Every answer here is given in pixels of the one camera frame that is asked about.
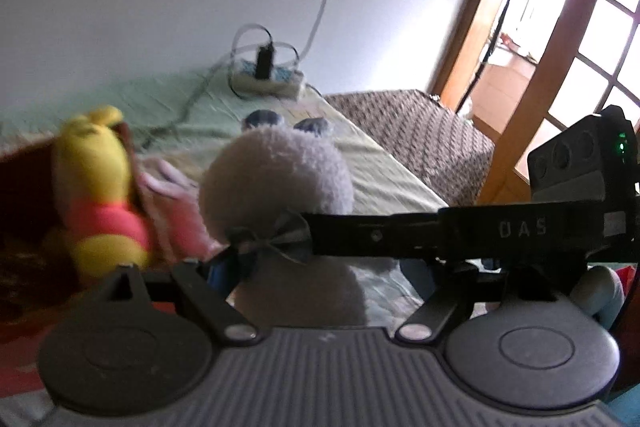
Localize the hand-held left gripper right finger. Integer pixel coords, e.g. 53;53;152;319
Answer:
395;257;568;343

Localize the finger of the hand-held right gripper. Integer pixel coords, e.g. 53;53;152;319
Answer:
302;208;443;259

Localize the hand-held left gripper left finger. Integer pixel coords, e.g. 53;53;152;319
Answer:
97;252;261;343

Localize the pink teddy bear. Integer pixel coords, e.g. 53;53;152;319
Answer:
127;154;227;264

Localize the white plush with blue ears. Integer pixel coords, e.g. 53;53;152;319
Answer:
199;109;372;328

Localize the yellow tiger plush toy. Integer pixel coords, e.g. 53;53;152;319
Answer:
52;106;153;280

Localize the red cardboard box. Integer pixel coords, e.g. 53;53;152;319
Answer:
0;122;151;388

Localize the person's right hand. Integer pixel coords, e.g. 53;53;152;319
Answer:
570;266;627;327

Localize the pale printed bed sheet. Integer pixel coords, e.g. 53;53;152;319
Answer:
0;67;451;308

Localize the brown patterned cloth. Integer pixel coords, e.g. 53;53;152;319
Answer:
325;88;496;208

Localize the wooden glass-pane door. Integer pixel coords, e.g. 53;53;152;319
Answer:
480;0;640;200

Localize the white power strip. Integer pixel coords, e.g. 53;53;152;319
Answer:
231;62;306;100

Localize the black charger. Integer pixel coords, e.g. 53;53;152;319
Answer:
255;42;275;80

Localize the black charging cable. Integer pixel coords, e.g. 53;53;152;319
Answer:
135;23;301;144

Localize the wooden door frame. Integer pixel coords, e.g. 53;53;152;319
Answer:
427;0;546;110

